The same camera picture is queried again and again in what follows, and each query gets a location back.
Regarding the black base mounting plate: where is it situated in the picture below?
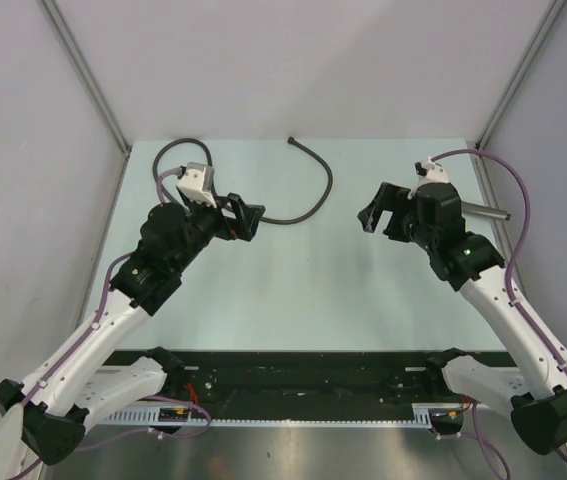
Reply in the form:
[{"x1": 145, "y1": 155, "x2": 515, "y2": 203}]
[{"x1": 97, "y1": 349, "x2": 519, "y2": 421}]

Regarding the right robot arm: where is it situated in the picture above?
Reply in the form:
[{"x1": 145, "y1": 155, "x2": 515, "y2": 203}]
[{"x1": 357, "y1": 183, "x2": 567, "y2": 455}]

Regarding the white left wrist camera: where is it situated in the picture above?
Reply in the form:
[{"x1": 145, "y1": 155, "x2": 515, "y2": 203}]
[{"x1": 177, "y1": 162, "x2": 217, "y2": 208}]

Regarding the slotted cable duct rail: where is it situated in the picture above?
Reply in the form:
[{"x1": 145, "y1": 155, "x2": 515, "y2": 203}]
[{"x1": 97, "y1": 402, "x2": 489, "y2": 428}]

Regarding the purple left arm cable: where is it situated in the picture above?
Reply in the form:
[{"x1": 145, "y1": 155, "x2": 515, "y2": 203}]
[{"x1": 22, "y1": 167, "x2": 184, "y2": 451}]

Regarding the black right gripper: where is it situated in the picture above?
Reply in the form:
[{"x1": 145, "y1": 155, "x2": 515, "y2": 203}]
[{"x1": 359, "y1": 181, "x2": 437, "y2": 251}]

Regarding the aluminium frame post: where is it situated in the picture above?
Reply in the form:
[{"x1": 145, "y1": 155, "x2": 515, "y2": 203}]
[
  {"x1": 37, "y1": 0, "x2": 130, "y2": 155},
  {"x1": 473, "y1": 0, "x2": 567, "y2": 149}
]

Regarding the left aluminium frame post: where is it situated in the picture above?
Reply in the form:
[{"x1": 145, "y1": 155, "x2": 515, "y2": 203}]
[{"x1": 37, "y1": 0, "x2": 130, "y2": 155}]

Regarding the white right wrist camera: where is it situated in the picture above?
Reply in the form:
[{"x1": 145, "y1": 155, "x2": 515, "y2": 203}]
[{"x1": 415, "y1": 157, "x2": 449, "y2": 185}]

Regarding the dark grey flexible hose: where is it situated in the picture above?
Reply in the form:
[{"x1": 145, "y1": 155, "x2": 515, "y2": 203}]
[{"x1": 152, "y1": 136, "x2": 335, "y2": 225}]

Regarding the grey shower head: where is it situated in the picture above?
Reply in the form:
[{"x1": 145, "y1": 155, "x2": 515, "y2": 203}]
[{"x1": 462, "y1": 202, "x2": 511, "y2": 221}]

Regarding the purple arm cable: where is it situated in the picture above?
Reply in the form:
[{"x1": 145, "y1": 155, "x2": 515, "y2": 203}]
[
  {"x1": 430, "y1": 148, "x2": 567, "y2": 471},
  {"x1": 22, "y1": 167, "x2": 184, "y2": 451}
]

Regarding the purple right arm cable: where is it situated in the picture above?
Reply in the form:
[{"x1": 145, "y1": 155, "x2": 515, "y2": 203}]
[{"x1": 430, "y1": 148, "x2": 567, "y2": 471}]

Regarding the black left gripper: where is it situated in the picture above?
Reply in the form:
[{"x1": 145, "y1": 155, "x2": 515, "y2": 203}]
[{"x1": 170, "y1": 192, "x2": 264, "y2": 273}]

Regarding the right aluminium frame post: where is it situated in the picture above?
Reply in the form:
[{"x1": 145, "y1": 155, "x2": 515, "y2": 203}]
[{"x1": 473, "y1": 0, "x2": 567, "y2": 149}]

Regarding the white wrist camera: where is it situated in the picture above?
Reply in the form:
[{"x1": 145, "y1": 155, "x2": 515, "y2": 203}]
[
  {"x1": 177, "y1": 162, "x2": 217, "y2": 208},
  {"x1": 415, "y1": 157, "x2": 449, "y2": 185}
]

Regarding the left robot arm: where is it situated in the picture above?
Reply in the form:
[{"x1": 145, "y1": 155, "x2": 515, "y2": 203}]
[{"x1": 0, "y1": 193, "x2": 265, "y2": 466}]

